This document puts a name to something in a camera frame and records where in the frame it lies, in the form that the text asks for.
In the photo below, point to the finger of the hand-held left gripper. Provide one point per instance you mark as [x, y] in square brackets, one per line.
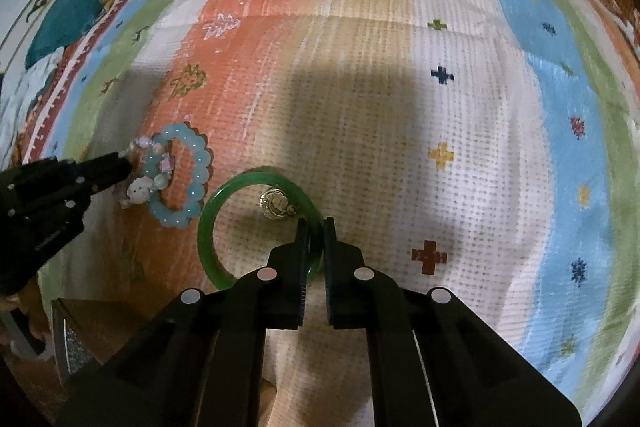
[107, 169]

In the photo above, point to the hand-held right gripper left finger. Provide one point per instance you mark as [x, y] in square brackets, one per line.
[300, 267]

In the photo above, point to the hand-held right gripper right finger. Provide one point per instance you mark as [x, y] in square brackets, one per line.
[331, 267]

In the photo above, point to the green jade bangle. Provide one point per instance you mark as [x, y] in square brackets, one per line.
[205, 232]

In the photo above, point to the silver metal tin box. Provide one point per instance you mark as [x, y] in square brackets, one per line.
[75, 347]

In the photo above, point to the striped colourful mat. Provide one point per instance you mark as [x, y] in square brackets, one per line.
[350, 82]

